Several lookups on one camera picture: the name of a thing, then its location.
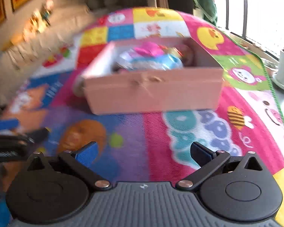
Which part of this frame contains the beige sofa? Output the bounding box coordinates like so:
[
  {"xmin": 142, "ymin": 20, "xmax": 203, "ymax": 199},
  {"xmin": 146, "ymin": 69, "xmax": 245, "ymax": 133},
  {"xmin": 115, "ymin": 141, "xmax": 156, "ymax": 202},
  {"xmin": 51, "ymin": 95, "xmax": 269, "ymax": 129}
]
[{"xmin": 0, "ymin": 4, "xmax": 96, "ymax": 106}]

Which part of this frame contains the green white cloth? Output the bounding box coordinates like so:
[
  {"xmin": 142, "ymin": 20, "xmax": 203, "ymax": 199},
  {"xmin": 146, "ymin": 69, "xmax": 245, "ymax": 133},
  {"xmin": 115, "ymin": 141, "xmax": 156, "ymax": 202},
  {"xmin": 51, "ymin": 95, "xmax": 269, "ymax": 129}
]
[{"xmin": 193, "ymin": 0, "xmax": 218, "ymax": 26}]

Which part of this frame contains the colourful cartoon play mat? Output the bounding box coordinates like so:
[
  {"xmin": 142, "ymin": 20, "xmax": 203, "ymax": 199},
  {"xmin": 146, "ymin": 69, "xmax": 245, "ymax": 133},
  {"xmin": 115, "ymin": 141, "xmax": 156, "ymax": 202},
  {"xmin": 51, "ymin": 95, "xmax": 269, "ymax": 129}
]
[{"xmin": 0, "ymin": 7, "xmax": 284, "ymax": 226}]

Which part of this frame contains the pink cardboard box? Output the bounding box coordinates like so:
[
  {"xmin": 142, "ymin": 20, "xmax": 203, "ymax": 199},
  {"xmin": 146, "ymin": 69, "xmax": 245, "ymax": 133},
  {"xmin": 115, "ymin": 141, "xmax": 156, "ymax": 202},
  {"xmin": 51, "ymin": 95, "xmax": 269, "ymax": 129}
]
[{"xmin": 81, "ymin": 37, "xmax": 223, "ymax": 115}]

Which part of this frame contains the doll plush toy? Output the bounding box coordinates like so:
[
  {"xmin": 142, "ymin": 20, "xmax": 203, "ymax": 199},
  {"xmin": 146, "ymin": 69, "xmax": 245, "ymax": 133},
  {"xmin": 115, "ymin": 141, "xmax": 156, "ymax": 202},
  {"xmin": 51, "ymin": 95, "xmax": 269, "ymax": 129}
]
[{"xmin": 40, "ymin": 0, "xmax": 54, "ymax": 26}]

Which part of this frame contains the red yellow keychain toy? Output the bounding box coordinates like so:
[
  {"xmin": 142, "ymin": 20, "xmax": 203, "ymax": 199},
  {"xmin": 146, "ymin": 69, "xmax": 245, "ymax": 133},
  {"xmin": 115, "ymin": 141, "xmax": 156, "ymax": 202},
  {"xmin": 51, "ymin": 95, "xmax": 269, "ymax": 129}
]
[{"xmin": 165, "ymin": 44, "xmax": 194, "ymax": 66}]

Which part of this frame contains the pink plastic sieve toy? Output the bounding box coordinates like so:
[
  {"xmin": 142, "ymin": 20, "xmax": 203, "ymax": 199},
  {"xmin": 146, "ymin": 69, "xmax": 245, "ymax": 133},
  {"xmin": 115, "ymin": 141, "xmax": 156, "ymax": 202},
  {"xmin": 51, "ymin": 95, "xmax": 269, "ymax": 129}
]
[{"xmin": 134, "ymin": 42, "xmax": 165, "ymax": 57}]

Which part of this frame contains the blue plastic bag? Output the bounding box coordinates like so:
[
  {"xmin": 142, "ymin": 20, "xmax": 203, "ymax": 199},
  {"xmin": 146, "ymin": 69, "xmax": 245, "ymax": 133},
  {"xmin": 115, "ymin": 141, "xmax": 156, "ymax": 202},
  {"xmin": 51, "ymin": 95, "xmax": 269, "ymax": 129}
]
[{"xmin": 116, "ymin": 49, "xmax": 184, "ymax": 71}]

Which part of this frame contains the yellow plush toy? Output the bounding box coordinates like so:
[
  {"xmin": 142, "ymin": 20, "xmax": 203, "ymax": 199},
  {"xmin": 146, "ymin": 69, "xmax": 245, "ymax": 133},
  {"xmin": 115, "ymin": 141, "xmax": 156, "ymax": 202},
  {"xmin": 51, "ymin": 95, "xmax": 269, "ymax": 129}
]
[{"xmin": 11, "ymin": 9, "xmax": 47, "ymax": 45}]

